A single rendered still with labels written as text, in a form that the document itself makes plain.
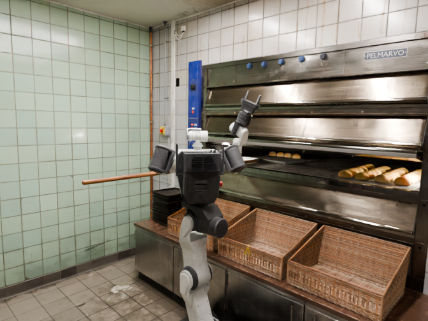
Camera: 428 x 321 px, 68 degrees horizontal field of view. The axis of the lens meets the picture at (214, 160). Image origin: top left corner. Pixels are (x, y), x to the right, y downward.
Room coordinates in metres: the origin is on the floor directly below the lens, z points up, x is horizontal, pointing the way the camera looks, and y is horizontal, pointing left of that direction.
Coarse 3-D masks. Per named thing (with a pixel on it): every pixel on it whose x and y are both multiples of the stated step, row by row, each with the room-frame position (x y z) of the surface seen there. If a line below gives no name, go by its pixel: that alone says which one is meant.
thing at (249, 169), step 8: (224, 168) 2.89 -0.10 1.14; (248, 168) 2.69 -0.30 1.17; (256, 168) 2.67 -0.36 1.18; (280, 176) 2.47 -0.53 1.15; (288, 176) 2.43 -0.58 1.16; (296, 176) 2.38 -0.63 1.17; (304, 176) 2.33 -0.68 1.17; (312, 176) 2.30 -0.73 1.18; (328, 184) 2.20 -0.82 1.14; (336, 184) 2.16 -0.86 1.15; (344, 184) 2.12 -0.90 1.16; (352, 184) 2.09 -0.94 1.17; (360, 184) 2.05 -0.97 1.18; (368, 184) 2.05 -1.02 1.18; (384, 192) 1.95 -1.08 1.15; (392, 192) 1.92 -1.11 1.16; (400, 192) 1.89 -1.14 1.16; (408, 192) 1.86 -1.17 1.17; (416, 192) 1.83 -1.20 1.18
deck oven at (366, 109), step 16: (416, 32) 1.89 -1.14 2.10; (208, 64) 3.05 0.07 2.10; (208, 112) 3.05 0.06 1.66; (224, 112) 2.91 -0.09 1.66; (256, 112) 2.66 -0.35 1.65; (272, 112) 2.55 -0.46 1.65; (288, 112) 2.45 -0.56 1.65; (304, 112) 2.35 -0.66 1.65; (320, 112) 2.27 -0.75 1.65; (336, 112) 2.19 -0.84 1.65; (352, 112) 2.12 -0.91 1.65; (368, 112) 2.05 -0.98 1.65; (384, 112) 1.98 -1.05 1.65; (400, 112) 1.92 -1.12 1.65; (416, 112) 1.86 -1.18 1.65; (336, 144) 2.17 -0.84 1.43; (352, 144) 2.10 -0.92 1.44; (384, 160) 3.42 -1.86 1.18; (400, 160) 1.98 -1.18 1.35; (256, 176) 2.64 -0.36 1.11; (272, 176) 2.53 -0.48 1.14; (224, 192) 2.88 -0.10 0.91; (352, 192) 2.08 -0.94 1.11; (368, 192) 2.01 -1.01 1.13; (272, 208) 2.52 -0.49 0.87; (288, 208) 2.41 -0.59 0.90; (336, 224) 2.15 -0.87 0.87; (352, 224) 2.07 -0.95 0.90; (416, 224) 1.82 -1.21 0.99; (400, 240) 1.87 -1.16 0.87; (416, 240) 1.82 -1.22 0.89; (416, 256) 1.81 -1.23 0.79; (416, 272) 1.80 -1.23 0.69; (416, 288) 1.80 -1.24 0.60
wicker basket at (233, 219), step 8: (216, 200) 2.90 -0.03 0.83; (224, 200) 2.84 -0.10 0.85; (184, 208) 2.81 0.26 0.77; (224, 208) 2.82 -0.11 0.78; (232, 208) 2.76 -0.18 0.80; (240, 208) 2.71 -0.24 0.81; (248, 208) 2.63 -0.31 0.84; (176, 216) 2.74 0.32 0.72; (224, 216) 2.79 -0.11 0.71; (232, 216) 2.73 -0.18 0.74; (240, 216) 2.55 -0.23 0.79; (168, 224) 2.67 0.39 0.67; (176, 224) 2.60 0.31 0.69; (232, 224) 2.48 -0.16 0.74; (168, 232) 2.67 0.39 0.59; (176, 232) 2.60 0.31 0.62; (208, 240) 2.34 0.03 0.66; (216, 240) 2.34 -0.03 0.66; (208, 248) 2.34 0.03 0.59; (216, 248) 2.34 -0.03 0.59
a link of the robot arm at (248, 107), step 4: (244, 100) 2.00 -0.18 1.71; (244, 104) 2.01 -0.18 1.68; (248, 104) 1.99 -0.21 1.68; (252, 104) 1.98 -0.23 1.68; (256, 104) 1.99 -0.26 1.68; (244, 108) 2.01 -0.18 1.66; (248, 108) 2.00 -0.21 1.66; (252, 108) 1.99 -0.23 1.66; (256, 108) 1.99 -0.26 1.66; (240, 112) 2.01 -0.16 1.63; (244, 112) 2.01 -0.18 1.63; (248, 112) 2.00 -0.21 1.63; (252, 112) 1.99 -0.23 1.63; (240, 116) 2.01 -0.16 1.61; (244, 116) 1.99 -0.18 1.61; (248, 116) 1.99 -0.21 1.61; (244, 120) 2.00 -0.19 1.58; (248, 120) 2.01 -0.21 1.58
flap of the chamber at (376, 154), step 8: (248, 144) 2.52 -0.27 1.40; (256, 144) 2.46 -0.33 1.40; (264, 144) 2.41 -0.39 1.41; (272, 144) 2.36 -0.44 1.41; (280, 144) 2.32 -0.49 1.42; (320, 152) 2.25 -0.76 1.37; (328, 152) 2.16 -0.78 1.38; (336, 152) 2.06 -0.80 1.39; (344, 152) 1.99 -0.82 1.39; (352, 152) 1.95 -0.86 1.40; (360, 152) 1.92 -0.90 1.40; (368, 152) 1.89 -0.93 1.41; (376, 152) 1.86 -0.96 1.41; (384, 152) 1.83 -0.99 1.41; (392, 152) 1.80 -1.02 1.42; (416, 160) 1.84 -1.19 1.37
